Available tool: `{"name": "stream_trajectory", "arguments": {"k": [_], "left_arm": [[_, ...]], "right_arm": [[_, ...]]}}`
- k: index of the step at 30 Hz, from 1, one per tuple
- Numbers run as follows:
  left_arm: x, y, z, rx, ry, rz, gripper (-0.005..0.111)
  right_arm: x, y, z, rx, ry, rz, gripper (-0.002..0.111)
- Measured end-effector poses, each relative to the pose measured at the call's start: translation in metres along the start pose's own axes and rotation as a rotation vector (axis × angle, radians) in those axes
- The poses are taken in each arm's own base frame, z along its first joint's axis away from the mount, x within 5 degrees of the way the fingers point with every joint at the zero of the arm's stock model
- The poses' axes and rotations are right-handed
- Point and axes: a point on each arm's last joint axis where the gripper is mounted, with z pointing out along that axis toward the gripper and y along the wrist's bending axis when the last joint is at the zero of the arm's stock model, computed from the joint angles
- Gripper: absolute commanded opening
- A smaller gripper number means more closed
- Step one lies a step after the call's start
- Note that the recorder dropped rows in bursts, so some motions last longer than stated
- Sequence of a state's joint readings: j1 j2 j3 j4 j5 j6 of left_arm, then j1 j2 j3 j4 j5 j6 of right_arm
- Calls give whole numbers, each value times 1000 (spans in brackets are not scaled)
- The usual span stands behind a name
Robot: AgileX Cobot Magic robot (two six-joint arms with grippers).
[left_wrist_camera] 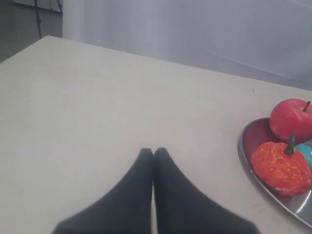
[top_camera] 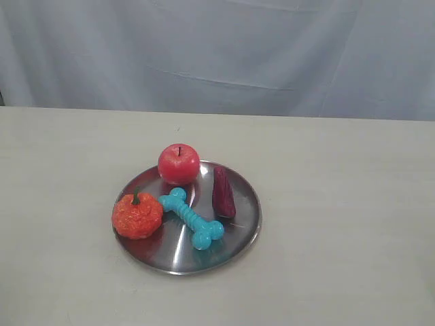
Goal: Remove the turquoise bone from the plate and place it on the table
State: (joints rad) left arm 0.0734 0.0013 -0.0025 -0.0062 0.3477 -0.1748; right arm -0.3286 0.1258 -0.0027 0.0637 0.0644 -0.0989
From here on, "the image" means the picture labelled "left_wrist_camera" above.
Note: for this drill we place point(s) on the round stainless steel plate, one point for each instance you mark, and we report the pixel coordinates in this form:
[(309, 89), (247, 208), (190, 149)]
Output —
[(253, 135)]

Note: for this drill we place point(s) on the orange toy pumpkin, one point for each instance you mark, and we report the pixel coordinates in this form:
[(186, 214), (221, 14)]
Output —
[(282, 167)]

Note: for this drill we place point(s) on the white backdrop cloth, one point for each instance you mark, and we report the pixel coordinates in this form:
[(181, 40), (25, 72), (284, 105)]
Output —
[(268, 40)]

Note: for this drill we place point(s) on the black stand pole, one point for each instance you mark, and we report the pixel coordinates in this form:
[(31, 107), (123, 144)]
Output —
[(38, 20)]

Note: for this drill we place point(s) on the red apple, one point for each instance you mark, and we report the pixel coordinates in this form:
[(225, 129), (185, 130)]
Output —
[(292, 116)]

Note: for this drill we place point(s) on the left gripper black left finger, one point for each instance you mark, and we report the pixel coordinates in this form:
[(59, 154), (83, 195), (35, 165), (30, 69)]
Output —
[(125, 209)]

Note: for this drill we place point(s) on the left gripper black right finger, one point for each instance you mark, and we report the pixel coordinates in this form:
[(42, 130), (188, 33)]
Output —
[(183, 209)]

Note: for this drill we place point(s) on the turquoise toy bone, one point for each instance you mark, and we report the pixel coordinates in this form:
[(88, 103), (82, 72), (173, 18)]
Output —
[(306, 150)]

